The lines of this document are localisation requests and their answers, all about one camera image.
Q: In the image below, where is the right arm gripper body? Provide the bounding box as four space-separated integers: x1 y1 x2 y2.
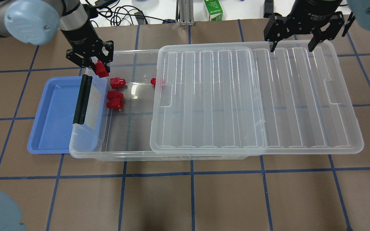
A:
263 0 345 42

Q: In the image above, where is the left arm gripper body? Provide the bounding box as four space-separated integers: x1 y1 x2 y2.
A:
66 36 114 68

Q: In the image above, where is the red block picked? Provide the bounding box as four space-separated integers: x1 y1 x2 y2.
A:
95 60 109 78

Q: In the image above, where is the clear plastic box lid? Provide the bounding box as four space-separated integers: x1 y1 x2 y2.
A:
150 40 364 159

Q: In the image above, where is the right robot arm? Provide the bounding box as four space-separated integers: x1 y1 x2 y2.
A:
81 0 370 46

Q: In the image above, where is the red block upper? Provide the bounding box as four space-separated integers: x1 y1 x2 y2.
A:
110 77 126 89

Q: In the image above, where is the red block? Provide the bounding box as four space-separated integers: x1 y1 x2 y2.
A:
110 77 126 89
150 78 165 88
107 90 124 101
106 98 124 110

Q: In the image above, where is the red block middle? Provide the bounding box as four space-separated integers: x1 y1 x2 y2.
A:
107 90 124 101

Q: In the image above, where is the red block lower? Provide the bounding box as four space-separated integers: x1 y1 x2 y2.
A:
106 98 124 110

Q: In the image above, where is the red block far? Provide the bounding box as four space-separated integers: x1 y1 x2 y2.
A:
150 78 165 88

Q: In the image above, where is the clear plastic storage box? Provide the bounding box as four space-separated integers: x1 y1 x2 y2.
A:
69 49 246 161

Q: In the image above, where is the blue plastic tray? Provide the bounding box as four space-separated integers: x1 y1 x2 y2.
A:
27 76 107 155

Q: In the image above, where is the black power adapter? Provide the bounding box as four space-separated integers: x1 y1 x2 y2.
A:
94 0 119 9

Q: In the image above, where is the green white carton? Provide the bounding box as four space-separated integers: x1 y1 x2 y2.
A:
204 0 224 21

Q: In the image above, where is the black box latch handle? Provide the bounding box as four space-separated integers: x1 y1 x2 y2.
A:
73 74 93 124

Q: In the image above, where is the aluminium frame post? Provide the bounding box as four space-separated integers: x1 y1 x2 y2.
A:
176 0 195 26

